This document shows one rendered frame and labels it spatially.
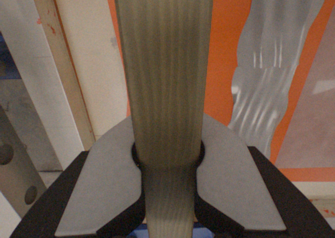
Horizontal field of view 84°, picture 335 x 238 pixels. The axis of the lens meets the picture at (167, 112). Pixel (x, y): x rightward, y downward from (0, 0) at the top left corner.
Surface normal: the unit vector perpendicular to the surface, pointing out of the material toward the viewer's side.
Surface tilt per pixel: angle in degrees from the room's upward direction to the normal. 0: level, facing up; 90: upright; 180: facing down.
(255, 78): 28
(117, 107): 0
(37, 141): 0
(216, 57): 0
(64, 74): 90
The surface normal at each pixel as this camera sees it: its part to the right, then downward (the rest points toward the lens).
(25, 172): 1.00, -0.03
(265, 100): -0.51, 0.39
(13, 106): 0.01, 0.51
